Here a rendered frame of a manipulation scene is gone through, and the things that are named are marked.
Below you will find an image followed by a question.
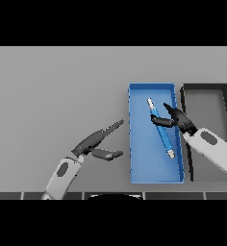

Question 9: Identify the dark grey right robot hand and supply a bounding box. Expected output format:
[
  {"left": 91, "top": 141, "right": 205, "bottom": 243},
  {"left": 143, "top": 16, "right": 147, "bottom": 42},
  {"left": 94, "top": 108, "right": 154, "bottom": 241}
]
[{"left": 150, "top": 102, "right": 199, "bottom": 135}]

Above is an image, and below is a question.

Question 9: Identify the blue pipe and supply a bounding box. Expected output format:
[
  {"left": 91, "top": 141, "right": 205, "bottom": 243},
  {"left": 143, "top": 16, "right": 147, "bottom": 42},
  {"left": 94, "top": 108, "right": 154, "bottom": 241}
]
[{"left": 146, "top": 97, "right": 176, "bottom": 160}]

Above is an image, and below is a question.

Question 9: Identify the blue bin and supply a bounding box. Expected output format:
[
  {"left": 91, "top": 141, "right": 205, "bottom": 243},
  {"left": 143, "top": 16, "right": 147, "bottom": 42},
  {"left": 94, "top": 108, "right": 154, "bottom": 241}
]
[{"left": 128, "top": 82, "right": 186, "bottom": 185}]

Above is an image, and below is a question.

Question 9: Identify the dark grey bin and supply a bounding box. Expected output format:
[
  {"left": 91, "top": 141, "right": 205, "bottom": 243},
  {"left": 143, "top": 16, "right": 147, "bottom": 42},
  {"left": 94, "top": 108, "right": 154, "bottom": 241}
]
[{"left": 180, "top": 83, "right": 227, "bottom": 183}]

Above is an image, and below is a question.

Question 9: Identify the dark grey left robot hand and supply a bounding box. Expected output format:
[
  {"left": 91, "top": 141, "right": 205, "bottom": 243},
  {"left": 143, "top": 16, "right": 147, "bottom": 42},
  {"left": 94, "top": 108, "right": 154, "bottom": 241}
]
[{"left": 70, "top": 119, "right": 125, "bottom": 161}]

